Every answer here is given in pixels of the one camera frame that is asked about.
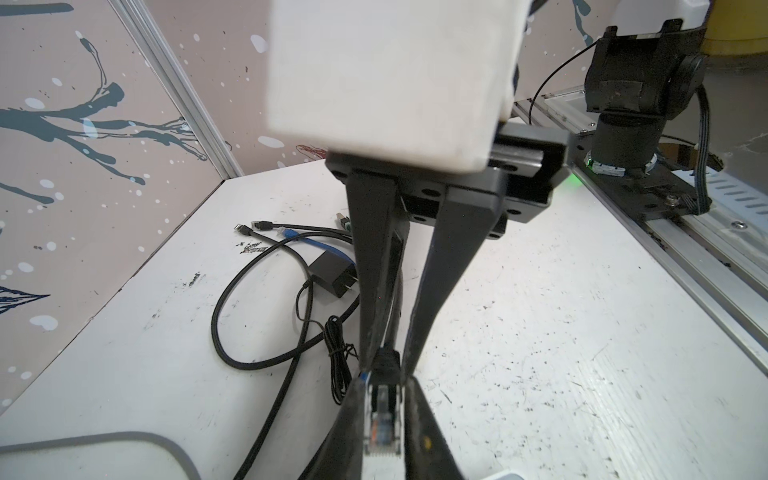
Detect aluminium mounting rail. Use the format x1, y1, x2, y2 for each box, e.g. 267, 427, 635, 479
512, 83, 768, 376

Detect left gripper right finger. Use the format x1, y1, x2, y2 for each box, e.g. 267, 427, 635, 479
404, 376, 463, 480

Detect grey ethernet cable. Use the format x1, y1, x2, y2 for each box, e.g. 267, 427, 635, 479
0, 430, 204, 480

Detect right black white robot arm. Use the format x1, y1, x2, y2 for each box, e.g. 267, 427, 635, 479
326, 15, 711, 384

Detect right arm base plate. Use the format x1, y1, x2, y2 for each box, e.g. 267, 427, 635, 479
575, 123, 712, 222

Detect dark blue ethernet cable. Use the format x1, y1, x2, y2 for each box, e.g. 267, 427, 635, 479
281, 227, 358, 265

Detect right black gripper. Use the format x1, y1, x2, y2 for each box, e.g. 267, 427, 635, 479
326, 123, 570, 377

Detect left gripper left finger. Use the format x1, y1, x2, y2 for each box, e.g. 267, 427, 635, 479
306, 378, 366, 479

